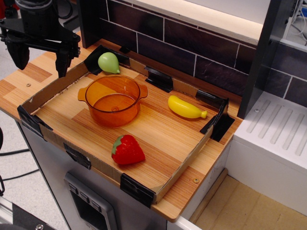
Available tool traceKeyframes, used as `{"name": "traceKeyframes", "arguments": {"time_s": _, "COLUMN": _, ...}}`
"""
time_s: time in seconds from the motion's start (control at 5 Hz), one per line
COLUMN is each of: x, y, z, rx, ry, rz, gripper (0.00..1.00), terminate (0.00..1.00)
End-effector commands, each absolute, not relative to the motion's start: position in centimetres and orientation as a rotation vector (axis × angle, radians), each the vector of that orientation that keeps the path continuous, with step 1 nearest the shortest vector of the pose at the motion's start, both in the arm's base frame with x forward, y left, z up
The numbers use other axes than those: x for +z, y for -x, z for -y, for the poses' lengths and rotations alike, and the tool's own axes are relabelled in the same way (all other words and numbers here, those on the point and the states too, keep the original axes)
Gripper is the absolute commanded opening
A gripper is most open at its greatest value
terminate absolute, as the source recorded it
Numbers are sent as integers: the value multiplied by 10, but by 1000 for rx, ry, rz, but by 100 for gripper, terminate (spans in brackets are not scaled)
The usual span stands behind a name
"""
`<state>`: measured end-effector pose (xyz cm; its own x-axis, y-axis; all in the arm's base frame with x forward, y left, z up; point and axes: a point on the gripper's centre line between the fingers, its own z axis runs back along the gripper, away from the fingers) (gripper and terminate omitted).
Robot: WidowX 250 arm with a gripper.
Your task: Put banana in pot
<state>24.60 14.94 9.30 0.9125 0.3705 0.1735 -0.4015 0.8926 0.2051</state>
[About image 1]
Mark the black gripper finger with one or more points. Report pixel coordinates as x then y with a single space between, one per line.
63 61
19 52

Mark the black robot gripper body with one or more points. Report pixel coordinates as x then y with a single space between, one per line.
38 27

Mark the yellow plastic toy banana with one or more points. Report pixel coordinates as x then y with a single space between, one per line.
185 109

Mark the orange transparent plastic pot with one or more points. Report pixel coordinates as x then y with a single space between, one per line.
114 100

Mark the green plastic toy pear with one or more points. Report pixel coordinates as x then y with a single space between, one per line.
108 62

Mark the red plastic toy strawberry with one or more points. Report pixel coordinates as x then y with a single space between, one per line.
126 150

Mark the grey toy oven control panel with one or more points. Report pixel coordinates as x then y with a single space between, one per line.
96 212

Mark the white toy sink drainboard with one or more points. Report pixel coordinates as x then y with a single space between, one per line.
276 128

